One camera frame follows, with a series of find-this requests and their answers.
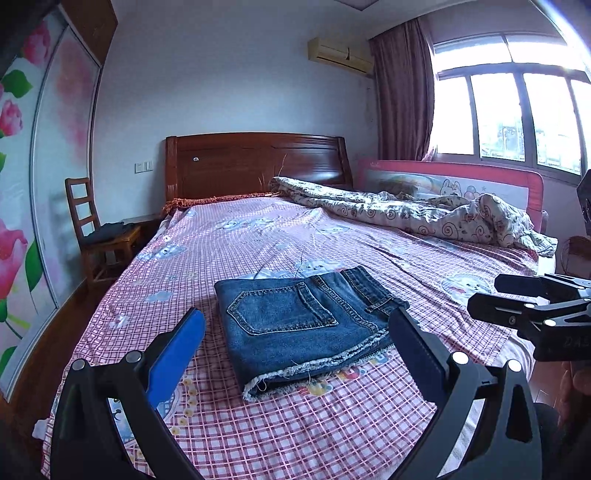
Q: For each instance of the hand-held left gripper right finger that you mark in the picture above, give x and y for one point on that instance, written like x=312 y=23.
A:
x=415 y=353

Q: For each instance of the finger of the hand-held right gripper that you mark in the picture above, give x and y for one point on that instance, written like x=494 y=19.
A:
x=498 y=311
x=521 y=282

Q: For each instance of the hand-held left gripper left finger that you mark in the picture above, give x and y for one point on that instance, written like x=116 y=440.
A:
x=178 y=350

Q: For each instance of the blue denim shorts pants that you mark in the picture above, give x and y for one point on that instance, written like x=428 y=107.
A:
x=277 y=323

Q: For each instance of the person's right hand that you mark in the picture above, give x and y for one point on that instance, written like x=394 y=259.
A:
x=569 y=392

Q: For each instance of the bed with pink checkered sheet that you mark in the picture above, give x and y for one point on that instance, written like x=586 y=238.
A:
x=231 y=240

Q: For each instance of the wooden nightstand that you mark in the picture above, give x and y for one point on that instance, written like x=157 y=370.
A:
x=147 y=224

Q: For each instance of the dark folded clothes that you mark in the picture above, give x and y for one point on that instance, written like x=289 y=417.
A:
x=108 y=233

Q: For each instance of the floral swirl quilt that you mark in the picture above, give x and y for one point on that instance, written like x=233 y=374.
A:
x=392 y=212

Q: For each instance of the brown fringed cloth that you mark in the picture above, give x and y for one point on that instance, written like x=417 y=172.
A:
x=207 y=200

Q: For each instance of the window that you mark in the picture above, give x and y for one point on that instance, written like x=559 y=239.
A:
x=498 y=115

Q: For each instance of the wooden chair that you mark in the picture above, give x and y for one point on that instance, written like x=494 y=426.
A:
x=78 y=203

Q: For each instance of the wooden bed headboard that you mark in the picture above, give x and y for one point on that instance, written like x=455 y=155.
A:
x=258 y=161

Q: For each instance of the mauve curtain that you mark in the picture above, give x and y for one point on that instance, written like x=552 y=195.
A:
x=401 y=92

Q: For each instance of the floral wardrobe door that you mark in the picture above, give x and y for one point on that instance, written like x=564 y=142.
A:
x=60 y=138

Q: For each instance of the pink bed guard rail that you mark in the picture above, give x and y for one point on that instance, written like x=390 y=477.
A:
x=508 y=184

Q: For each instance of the white light switch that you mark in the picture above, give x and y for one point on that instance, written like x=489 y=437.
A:
x=144 y=166

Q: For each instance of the wall air conditioner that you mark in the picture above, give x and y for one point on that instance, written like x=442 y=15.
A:
x=339 y=55

